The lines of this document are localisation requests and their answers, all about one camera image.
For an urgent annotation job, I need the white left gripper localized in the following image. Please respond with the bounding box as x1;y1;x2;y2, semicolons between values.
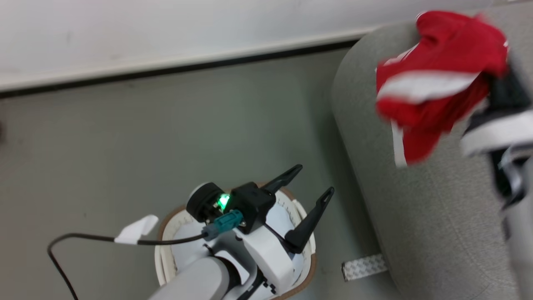
232;164;335;294

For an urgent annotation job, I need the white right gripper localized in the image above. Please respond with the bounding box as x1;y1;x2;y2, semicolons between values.
460;69;533;158

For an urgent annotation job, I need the red and white shirt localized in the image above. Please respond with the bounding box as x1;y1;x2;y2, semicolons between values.
375;10;510;168

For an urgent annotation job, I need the grey fabric sofa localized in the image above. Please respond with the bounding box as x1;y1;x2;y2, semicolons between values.
332;8;533;300

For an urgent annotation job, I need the white plastic laundry basket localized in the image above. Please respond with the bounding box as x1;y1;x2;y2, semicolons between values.
154;181;318;300

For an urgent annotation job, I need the teal cable connector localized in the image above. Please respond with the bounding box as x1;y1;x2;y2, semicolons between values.
203;209;244;242

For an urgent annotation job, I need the white cable label tag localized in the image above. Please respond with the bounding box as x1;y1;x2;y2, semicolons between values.
114;214;159;245

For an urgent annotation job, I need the thin black cable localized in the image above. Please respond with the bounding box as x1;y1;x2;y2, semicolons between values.
47;232;209;300

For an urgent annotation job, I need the white wall baseboard strip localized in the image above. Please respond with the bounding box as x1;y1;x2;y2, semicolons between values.
0;26;377;94

